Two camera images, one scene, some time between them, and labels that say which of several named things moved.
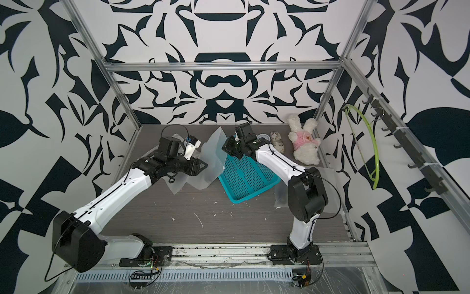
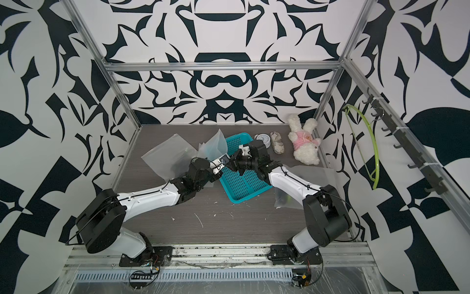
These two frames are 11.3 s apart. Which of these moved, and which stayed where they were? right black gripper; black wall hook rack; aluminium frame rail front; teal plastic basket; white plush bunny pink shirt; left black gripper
Moved: left black gripper; right black gripper
Stayed: teal plastic basket; white plush bunny pink shirt; aluminium frame rail front; black wall hook rack
